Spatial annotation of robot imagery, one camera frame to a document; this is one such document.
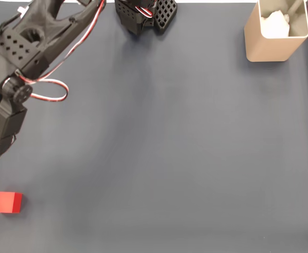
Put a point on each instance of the tan box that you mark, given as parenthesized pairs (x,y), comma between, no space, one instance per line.
(269,50)

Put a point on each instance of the white zip tie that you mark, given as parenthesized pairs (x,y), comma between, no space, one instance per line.
(22,10)

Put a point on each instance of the red cube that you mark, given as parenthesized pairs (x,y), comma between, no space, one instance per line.
(5,202)

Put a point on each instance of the white crumpled tissue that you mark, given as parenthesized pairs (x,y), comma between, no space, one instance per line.
(274,25)

